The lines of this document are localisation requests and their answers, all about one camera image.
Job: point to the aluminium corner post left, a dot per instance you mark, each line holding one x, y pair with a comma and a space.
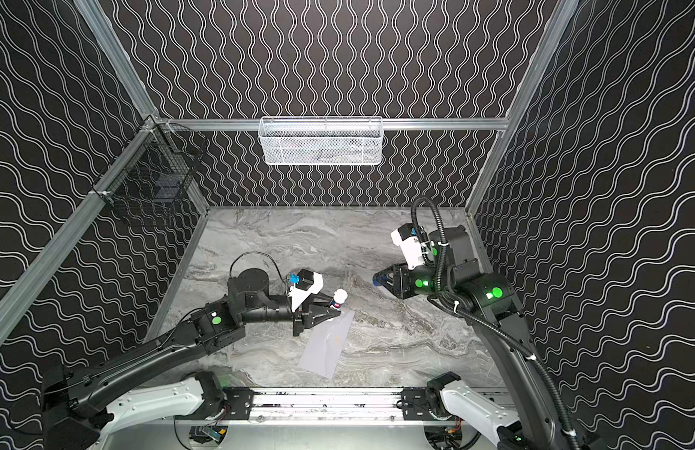
100, 25

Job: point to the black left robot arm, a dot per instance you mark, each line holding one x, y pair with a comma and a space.
75, 402

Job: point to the blue white glue stick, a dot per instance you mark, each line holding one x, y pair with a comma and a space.
340, 296

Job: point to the aluminium left side rail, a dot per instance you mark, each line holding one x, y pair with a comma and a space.
30, 284

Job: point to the aluminium corner post right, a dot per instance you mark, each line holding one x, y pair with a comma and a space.
553, 31

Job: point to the aluminium corner post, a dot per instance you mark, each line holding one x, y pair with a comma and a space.
100, 25
553, 31

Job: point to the black wire basket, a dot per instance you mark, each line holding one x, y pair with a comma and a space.
153, 190

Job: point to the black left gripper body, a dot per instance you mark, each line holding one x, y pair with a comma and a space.
297, 321

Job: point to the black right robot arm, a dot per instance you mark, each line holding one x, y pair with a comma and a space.
446, 268

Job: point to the white envelope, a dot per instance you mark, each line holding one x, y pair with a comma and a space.
326, 345

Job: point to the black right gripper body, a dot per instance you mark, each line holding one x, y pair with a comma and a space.
398, 280

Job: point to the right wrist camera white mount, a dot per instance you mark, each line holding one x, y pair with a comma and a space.
415, 253

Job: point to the white wire mesh basket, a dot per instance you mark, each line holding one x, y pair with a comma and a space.
321, 140

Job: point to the aluminium back crossbar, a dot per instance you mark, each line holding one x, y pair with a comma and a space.
389, 124

